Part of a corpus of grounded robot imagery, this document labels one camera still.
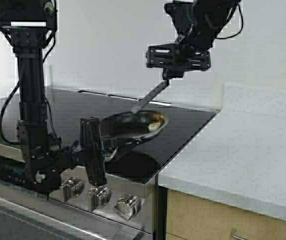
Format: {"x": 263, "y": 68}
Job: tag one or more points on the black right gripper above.
{"x": 196, "y": 35}

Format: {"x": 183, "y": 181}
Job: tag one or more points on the white raw shrimp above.
{"x": 155, "y": 126}

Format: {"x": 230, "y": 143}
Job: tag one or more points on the right steel stove knob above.
{"x": 127, "y": 206}

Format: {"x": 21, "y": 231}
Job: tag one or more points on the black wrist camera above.
{"x": 181, "y": 15}

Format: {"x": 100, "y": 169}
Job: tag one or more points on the black glass top stove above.
{"x": 27, "y": 215}

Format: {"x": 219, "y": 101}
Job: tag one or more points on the black spatula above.
{"x": 150, "y": 96}

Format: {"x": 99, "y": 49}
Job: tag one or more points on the light wood base cabinet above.
{"x": 194, "y": 218}

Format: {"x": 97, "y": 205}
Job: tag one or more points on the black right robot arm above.
{"x": 224, "y": 8}

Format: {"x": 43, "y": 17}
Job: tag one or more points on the steel drawer handle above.
{"x": 235, "y": 236}

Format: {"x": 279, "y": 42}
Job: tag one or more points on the middle steel stove knob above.
{"x": 98, "y": 197}

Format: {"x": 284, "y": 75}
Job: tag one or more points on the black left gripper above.
{"x": 45, "y": 177}

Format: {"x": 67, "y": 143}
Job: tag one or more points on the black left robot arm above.
{"x": 29, "y": 26}

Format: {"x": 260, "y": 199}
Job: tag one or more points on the steel frying pan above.
{"x": 122, "y": 132}

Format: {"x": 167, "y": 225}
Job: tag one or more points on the steel stove knob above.
{"x": 98, "y": 197}
{"x": 127, "y": 206}
{"x": 71, "y": 188}

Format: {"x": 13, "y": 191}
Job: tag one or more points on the left steel stove knob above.
{"x": 71, "y": 188}

